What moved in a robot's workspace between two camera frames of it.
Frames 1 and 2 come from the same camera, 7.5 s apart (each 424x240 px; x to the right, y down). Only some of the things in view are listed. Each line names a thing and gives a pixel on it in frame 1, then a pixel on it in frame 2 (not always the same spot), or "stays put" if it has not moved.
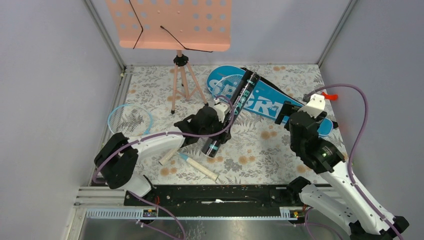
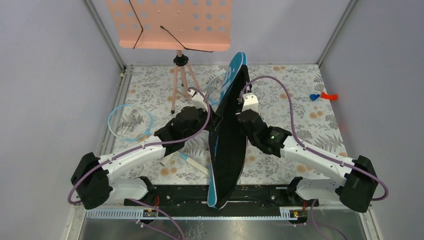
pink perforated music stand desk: [203, 25] stays put
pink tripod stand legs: [181, 60] stays put
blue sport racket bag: [224, 82] -> [228, 155]
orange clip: [330, 97] stays put
